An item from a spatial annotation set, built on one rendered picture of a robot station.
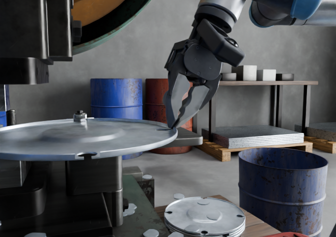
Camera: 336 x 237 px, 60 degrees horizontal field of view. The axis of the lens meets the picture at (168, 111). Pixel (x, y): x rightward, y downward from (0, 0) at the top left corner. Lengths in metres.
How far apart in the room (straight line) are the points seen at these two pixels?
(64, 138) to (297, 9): 0.44
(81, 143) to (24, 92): 3.41
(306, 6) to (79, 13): 0.52
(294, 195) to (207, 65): 1.03
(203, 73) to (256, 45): 4.12
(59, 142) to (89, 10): 0.47
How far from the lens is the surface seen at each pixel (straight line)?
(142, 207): 0.53
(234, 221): 1.10
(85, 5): 0.81
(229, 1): 0.53
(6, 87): 0.46
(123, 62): 3.82
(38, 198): 0.39
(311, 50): 5.26
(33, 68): 0.37
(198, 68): 0.49
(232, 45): 0.43
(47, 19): 0.42
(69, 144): 0.40
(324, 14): 0.72
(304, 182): 1.43
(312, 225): 1.56
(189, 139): 0.43
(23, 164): 0.42
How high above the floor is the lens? 0.87
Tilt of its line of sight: 6 degrees down
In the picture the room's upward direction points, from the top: straight up
